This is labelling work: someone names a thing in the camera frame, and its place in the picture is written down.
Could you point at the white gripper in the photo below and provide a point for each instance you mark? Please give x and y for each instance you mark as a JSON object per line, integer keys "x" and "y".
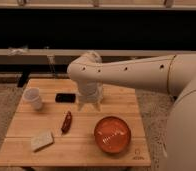
{"x": 89, "y": 93}

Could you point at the orange ceramic bowl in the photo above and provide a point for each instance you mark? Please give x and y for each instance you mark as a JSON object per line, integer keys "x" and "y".
{"x": 112, "y": 135}

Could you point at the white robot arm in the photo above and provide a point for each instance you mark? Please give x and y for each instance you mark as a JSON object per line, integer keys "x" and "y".
{"x": 172, "y": 74}

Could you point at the red brown snack bar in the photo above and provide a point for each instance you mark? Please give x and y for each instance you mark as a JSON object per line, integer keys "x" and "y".
{"x": 67, "y": 123}

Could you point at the black rectangular phone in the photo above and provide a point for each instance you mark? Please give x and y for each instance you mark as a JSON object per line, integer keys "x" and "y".
{"x": 65, "y": 98}

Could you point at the wooden table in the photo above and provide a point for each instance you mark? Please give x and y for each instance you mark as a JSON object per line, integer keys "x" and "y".
{"x": 77, "y": 147}

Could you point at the white plastic cup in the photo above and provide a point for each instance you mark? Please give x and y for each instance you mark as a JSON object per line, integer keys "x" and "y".
{"x": 32, "y": 96}

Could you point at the white sponge block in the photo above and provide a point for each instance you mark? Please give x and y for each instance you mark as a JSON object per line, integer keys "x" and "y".
{"x": 41, "y": 140}

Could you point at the grey metal railing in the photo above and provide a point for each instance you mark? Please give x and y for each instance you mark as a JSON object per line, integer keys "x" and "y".
{"x": 39, "y": 56}

